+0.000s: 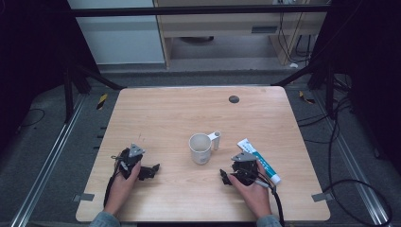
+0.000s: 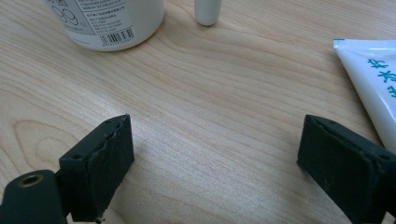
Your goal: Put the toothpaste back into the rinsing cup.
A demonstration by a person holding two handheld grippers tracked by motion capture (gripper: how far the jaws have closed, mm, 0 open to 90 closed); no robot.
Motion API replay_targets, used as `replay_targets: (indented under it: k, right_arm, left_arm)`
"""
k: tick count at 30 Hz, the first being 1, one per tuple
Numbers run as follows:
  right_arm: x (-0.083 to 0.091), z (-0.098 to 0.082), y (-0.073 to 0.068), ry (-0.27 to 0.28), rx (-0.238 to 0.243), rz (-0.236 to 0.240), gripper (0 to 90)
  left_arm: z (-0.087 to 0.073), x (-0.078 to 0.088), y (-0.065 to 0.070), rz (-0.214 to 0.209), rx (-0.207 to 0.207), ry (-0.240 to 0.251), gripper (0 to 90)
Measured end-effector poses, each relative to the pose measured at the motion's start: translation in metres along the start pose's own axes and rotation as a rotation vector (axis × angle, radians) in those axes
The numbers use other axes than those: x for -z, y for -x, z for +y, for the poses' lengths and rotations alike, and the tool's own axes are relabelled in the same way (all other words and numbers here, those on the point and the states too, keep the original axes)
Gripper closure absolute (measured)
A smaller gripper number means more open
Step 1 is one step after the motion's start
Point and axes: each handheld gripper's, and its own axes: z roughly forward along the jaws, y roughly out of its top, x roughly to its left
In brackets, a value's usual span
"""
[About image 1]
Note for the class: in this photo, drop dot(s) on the metal floor rail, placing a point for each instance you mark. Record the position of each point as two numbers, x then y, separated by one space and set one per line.
353 164
47 160

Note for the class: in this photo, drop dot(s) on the light wooden desk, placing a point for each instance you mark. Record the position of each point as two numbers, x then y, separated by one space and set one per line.
220 25

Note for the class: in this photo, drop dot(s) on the small white floor object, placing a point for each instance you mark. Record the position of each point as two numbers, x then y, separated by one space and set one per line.
293 65

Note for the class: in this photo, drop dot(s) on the yellow and black tape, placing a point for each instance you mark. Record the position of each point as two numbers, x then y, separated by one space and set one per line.
306 98
101 101

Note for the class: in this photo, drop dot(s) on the black metal stand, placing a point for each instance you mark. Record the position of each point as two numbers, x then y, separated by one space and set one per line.
329 91
68 94

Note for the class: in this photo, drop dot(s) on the grey table bracket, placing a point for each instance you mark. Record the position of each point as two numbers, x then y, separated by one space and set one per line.
322 197
84 197

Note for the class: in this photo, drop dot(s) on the dark curtain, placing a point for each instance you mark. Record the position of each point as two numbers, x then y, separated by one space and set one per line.
375 78
31 63

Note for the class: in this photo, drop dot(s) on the person's left hand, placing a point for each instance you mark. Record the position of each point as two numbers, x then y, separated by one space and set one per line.
121 189

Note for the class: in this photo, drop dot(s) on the grey table grommet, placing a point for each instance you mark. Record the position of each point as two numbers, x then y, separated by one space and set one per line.
234 99

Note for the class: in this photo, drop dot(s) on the black horizontal bar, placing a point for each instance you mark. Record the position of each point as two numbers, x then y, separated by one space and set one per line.
189 11

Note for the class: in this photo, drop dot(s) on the person's right hand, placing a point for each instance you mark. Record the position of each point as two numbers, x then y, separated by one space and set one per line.
255 197

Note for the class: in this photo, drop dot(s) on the white cabinet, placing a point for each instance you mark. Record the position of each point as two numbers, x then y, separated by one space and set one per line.
119 34

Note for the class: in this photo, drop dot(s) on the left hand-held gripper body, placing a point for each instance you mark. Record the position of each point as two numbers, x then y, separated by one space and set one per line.
127 159

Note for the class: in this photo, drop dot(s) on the white and teal toothpaste tube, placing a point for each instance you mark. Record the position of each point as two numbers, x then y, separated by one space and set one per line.
266 165

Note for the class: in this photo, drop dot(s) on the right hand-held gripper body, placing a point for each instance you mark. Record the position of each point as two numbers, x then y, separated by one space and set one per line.
246 168

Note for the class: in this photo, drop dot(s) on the white cup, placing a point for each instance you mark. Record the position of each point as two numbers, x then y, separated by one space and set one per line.
201 148

